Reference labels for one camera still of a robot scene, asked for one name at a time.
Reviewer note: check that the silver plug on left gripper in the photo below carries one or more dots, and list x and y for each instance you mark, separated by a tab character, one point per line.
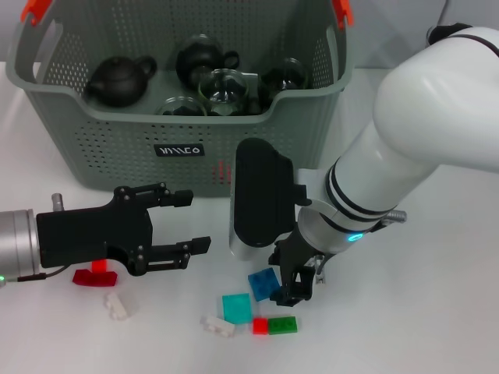
58	202

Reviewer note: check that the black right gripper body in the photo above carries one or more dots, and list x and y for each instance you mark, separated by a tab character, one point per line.
300	265

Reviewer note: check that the dark red long toy brick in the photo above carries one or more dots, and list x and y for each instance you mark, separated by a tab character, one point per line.
93	279

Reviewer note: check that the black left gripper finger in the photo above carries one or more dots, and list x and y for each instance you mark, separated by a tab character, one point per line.
171	257
181	198

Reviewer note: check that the red sloped toy brick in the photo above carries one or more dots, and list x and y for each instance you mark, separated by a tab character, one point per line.
222	171

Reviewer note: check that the green two-stud toy brick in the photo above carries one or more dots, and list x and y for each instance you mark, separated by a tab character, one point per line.
282	325

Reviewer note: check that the white toy brick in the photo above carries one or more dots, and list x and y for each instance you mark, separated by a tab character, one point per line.
114	305
219	326

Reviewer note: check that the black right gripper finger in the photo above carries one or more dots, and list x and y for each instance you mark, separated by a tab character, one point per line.
290	299
274	256

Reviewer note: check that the cyan square toy brick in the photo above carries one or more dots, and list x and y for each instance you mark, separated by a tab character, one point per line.
236	308

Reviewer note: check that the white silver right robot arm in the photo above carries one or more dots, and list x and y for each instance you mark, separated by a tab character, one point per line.
409	136

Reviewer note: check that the grey perforated plastic storage bin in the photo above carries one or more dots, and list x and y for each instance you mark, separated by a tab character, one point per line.
136	148

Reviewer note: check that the small red toy brick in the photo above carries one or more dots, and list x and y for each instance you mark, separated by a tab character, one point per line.
100	266
260	326

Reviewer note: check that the dark clay teapot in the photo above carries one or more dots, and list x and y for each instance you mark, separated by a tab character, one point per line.
117	82

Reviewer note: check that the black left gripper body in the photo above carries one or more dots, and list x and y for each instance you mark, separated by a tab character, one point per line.
93	233

